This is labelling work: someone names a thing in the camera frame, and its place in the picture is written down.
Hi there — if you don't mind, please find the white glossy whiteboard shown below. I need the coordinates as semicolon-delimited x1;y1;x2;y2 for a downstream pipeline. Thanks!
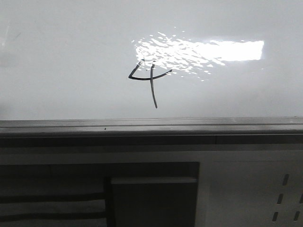
0;0;303;120

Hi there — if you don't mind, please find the white perforated metal panel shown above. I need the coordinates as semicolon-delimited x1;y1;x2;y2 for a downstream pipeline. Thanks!
202;148;303;227

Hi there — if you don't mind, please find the aluminium whiteboard frame rail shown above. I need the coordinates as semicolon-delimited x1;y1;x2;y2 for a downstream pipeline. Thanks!
0;117;303;138

